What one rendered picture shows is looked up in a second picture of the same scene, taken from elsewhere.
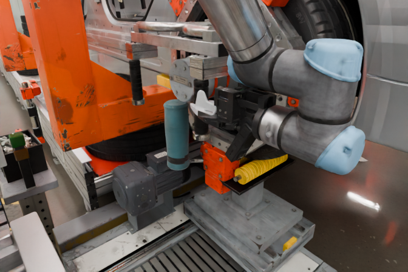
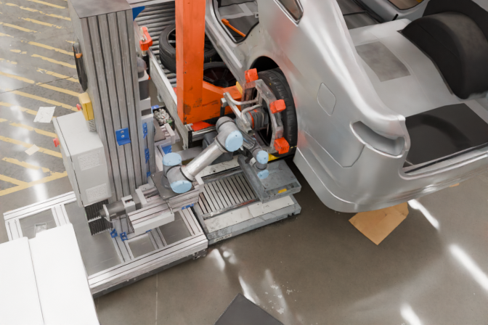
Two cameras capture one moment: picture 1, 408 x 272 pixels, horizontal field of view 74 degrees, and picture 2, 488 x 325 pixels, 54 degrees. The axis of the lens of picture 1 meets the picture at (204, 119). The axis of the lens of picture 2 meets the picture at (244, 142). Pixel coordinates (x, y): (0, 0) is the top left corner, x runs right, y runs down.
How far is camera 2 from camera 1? 2.83 m
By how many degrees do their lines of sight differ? 25
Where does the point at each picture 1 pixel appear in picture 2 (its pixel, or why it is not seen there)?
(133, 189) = not seen: hidden behind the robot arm
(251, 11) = (247, 144)
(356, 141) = (263, 173)
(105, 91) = (206, 99)
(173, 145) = not seen: hidden behind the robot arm
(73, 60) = (195, 89)
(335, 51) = (259, 158)
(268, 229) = (273, 182)
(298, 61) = (256, 154)
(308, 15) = (286, 119)
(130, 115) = (217, 109)
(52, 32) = (189, 80)
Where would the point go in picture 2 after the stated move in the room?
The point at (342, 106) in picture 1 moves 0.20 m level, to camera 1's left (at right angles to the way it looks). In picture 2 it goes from (261, 167) to (232, 159)
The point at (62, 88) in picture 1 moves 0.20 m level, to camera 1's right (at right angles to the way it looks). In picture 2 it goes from (188, 101) to (213, 107)
